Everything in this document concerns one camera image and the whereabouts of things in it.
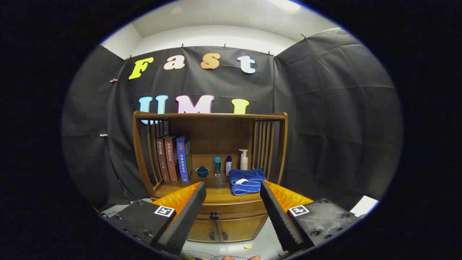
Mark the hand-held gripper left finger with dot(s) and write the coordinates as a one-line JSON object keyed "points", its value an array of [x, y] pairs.
{"points": [[186, 224]]}

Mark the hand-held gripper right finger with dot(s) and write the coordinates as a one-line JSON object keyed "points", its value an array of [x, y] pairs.
{"points": [[279, 220]]}

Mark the wooden drawer with black knob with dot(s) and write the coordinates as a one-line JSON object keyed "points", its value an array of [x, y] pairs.
{"points": [[234, 211]]}

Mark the wooden cabinet door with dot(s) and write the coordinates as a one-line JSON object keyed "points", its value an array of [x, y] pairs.
{"points": [[242, 229], [202, 231]]}

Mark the wooden countertop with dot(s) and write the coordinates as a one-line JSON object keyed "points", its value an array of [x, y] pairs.
{"points": [[216, 189]]}

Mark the wooden cabinet with shelf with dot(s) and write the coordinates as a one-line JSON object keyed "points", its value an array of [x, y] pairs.
{"points": [[216, 133]]}

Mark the folded blue towel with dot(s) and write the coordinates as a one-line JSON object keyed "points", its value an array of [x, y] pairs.
{"points": [[249, 184]]}

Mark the dark blue lidded teacup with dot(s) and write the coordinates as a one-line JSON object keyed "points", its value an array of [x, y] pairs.
{"points": [[202, 172]]}

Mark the blue book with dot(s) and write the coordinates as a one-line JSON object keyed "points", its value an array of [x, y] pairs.
{"points": [[182, 159]]}

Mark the teal bottle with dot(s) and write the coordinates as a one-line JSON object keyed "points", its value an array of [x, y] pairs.
{"points": [[217, 167]]}

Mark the white pump bottle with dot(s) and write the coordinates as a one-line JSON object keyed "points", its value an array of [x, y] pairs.
{"points": [[244, 162]]}

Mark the white bottle with blue cap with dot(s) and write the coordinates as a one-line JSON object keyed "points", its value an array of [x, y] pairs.
{"points": [[229, 167]]}

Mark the white panel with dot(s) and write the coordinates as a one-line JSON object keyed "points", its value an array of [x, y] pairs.
{"points": [[364, 206]]}

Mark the black backdrop cloth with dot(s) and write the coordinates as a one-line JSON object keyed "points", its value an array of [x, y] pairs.
{"points": [[325, 108]]}

